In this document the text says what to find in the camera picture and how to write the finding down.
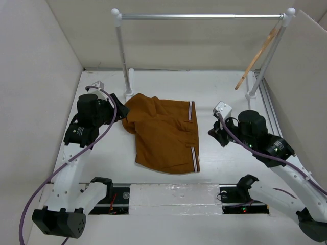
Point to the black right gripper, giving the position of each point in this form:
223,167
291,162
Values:
218,132

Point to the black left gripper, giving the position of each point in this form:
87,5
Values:
121,111

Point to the brown trousers with striped trim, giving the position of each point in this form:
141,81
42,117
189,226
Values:
166,134

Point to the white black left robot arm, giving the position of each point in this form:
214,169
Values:
65,211

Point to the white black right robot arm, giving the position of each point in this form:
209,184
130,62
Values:
307,206

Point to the wooden clothes hanger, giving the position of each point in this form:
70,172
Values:
269,41

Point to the silver white clothes rack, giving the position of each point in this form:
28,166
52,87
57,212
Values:
119,17

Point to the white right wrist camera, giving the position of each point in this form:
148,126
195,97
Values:
223,109

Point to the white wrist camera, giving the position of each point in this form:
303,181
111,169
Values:
223,109
96,89

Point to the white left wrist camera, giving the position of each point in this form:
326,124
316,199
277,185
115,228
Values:
96,89

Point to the aluminium rail right side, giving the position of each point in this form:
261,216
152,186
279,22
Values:
272,121

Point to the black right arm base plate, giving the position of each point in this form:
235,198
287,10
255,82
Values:
233,203

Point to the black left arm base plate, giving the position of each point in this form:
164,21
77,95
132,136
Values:
118,204

